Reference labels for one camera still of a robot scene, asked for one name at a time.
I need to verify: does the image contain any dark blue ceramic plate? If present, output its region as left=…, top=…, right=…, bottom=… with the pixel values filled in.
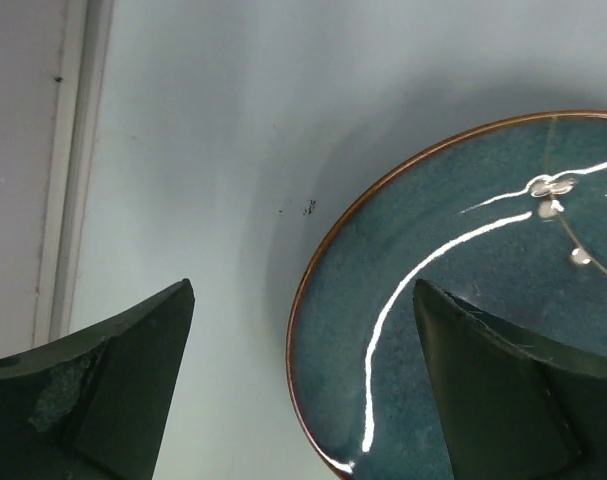
left=287, top=111, right=607, bottom=479

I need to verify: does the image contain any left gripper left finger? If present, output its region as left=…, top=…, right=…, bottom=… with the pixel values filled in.
left=0, top=279, right=194, bottom=479

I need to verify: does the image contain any left aluminium frame post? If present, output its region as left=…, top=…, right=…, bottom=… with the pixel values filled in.
left=32, top=1, right=114, bottom=347

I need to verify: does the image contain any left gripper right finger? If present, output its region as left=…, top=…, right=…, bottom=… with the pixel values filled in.
left=413, top=280, right=607, bottom=479

